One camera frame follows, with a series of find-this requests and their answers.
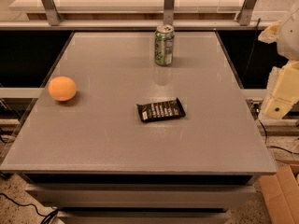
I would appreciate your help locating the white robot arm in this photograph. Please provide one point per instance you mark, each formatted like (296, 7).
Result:
(288, 44)

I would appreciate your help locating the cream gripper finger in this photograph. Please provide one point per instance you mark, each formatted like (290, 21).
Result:
(270, 34)
(282, 91)

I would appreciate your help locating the left metal frame post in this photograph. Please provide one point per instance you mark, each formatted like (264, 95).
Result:
(52, 14)

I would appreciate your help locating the green soda can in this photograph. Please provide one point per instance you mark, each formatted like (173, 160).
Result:
(164, 44)

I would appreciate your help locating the middle metal frame post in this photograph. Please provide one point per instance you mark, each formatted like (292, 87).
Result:
(169, 11)

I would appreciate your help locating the right metal frame post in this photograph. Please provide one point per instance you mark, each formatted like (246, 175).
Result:
(245, 14)

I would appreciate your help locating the cardboard box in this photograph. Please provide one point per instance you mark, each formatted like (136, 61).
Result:
(281, 194)

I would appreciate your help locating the black rxbar chocolate wrapper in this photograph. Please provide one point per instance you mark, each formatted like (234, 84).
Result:
(158, 111)

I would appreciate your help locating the orange fruit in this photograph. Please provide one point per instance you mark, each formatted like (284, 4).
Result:
(62, 89)

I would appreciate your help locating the metal frame post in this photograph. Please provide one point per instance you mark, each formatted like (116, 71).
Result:
(169, 11)
(52, 14)
(245, 14)

